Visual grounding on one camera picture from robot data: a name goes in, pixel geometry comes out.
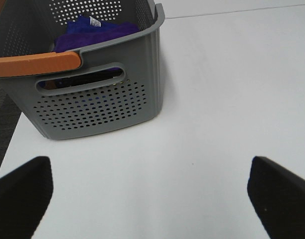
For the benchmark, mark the orange basket handle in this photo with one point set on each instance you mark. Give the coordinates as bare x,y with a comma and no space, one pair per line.
39,64

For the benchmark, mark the purple towel in basket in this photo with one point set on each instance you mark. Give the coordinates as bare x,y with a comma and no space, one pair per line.
71,41

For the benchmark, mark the blue towel with label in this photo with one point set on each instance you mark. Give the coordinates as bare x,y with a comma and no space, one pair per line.
88,24

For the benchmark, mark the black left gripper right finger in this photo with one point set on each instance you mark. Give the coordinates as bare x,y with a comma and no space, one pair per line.
278,198

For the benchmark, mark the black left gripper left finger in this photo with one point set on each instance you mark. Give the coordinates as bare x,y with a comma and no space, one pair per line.
25,194

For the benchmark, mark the grey perforated plastic basket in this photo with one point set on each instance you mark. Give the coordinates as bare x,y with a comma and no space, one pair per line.
118,82

